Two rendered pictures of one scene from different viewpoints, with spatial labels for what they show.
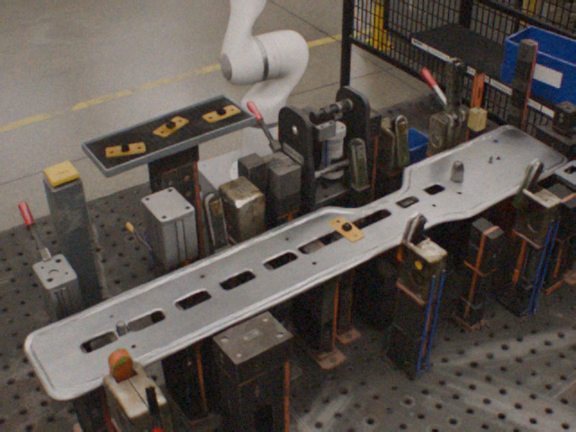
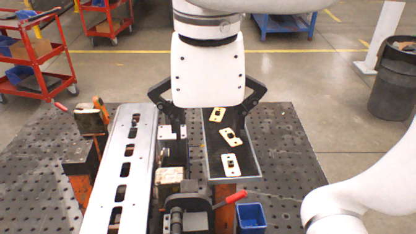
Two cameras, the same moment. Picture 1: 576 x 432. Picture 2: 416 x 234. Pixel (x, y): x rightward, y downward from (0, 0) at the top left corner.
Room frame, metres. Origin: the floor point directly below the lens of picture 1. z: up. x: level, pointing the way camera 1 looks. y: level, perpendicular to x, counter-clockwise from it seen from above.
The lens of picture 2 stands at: (1.72, -0.39, 1.73)
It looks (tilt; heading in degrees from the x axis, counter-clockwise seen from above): 35 degrees down; 121
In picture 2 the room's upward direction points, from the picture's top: straight up
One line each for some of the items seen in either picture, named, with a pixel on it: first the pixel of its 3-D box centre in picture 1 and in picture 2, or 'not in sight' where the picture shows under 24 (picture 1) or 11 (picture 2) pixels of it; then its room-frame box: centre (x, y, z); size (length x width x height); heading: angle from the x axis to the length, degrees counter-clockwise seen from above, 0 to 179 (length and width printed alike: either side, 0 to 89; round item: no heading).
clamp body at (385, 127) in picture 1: (384, 186); not in sight; (1.59, -0.26, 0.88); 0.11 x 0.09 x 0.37; 35
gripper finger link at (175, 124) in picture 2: not in sight; (169, 118); (1.48, -0.11, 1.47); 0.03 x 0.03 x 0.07; 35
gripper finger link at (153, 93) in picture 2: not in sight; (174, 88); (1.49, -0.10, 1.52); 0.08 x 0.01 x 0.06; 35
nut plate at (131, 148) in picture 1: (125, 148); (217, 113); (1.33, 0.34, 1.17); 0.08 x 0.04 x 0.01; 105
